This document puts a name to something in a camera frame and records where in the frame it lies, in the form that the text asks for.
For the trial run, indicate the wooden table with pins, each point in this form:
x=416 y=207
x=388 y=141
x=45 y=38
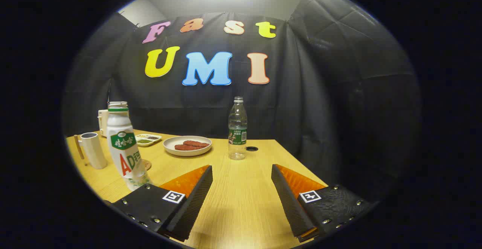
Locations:
x=241 y=196

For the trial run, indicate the cream toaster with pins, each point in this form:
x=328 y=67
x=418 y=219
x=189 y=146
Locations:
x=102 y=122

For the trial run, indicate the white juice bottle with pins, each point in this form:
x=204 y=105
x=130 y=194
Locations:
x=121 y=122

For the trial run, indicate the clear plastic water bottle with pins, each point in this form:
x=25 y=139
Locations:
x=237 y=128

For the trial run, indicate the round cork coaster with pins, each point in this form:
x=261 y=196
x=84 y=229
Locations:
x=147 y=165

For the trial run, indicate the white round plate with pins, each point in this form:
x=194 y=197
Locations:
x=171 y=147

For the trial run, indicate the brown sausage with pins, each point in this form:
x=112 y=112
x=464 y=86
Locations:
x=196 y=143
x=184 y=147

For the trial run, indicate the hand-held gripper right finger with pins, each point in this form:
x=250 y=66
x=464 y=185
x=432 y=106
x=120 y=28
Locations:
x=288 y=200

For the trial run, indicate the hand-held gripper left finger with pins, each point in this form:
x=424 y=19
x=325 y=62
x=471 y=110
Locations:
x=196 y=200

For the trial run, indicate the white divided condiment dish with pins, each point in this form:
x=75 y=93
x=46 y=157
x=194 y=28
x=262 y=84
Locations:
x=147 y=140

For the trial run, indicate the small black round cap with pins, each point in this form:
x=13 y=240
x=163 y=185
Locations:
x=252 y=148

